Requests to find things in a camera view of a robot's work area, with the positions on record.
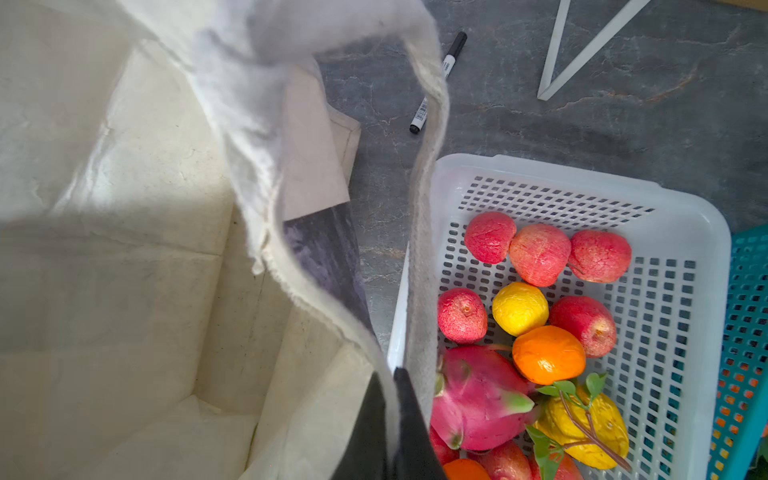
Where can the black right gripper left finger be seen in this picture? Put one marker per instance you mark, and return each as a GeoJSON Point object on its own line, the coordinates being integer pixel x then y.
{"type": "Point", "coordinates": [365, 457]}

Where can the red apple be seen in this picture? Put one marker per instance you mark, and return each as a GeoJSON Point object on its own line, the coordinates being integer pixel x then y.
{"type": "Point", "coordinates": [488, 237]}
{"type": "Point", "coordinates": [462, 316]}
{"type": "Point", "coordinates": [589, 321]}
{"type": "Point", "coordinates": [599, 257]}
{"type": "Point", "coordinates": [539, 253]}
{"type": "Point", "coordinates": [442, 451]}
{"type": "Point", "coordinates": [506, 462]}

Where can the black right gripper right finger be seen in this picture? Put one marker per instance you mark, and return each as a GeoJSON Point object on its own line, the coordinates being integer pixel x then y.
{"type": "Point", "coordinates": [415, 458]}

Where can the beige canvas grocery bag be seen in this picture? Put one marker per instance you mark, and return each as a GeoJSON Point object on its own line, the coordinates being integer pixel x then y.
{"type": "Point", "coordinates": [181, 295]}

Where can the white and wood shelf rack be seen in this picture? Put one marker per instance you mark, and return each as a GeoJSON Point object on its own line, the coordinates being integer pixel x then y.
{"type": "Point", "coordinates": [585, 30]}

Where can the pink dragon fruit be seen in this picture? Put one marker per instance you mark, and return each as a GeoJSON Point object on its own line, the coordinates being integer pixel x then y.
{"type": "Point", "coordinates": [480, 400]}

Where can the orange fruit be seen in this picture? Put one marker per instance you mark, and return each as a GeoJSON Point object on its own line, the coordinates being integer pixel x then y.
{"type": "Point", "coordinates": [465, 469]}
{"type": "Point", "coordinates": [548, 354]}

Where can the yellow lemon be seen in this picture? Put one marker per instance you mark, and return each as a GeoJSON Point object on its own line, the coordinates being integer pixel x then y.
{"type": "Point", "coordinates": [519, 307]}

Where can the yellow fruit with leaves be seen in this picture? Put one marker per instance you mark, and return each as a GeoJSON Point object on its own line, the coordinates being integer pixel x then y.
{"type": "Point", "coordinates": [580, 421]}

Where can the white plastic basket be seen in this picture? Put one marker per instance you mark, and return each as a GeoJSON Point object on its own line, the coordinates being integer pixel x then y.
{"type": "Point", "coordinates": [669, 306]}

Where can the teal plastic basket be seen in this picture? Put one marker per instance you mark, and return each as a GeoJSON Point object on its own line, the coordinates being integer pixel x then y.
{"type": "Point", "coordinates": [740, 416]}

